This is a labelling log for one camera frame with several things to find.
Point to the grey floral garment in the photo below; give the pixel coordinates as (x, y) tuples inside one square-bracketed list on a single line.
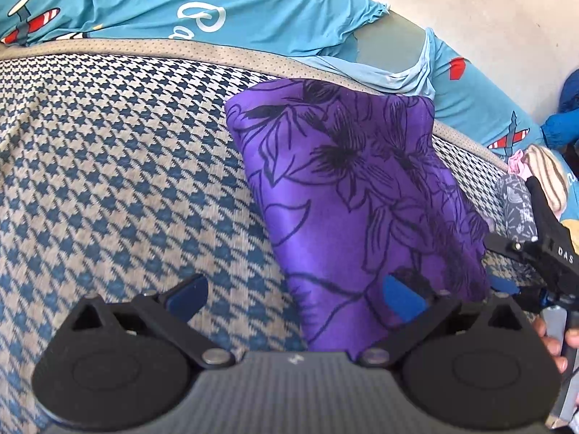
[(515, 208)]

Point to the houndstooth sofa cover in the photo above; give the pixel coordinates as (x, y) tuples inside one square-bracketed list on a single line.
[(135, 181)]

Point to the purple floral shirt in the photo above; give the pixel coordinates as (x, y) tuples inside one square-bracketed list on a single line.
[(343, 190)]

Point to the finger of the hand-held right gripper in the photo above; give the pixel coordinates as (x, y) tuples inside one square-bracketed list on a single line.
[(540, 208), (502, 285)]

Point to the cream garment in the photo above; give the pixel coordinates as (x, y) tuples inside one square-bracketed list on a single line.
[(549, 176)]

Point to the grey sofa back cushion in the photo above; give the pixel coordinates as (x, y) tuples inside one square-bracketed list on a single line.
[(389, 45)]

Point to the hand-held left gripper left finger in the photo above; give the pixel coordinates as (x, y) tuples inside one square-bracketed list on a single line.
[(187, 298)]

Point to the blue jacket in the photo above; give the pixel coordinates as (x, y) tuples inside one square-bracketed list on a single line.
[(563, 122)]

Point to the person's right hand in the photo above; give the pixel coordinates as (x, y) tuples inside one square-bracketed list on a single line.
[(554, 348)]

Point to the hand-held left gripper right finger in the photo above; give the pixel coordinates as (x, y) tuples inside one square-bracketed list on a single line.
[(402, 300)]

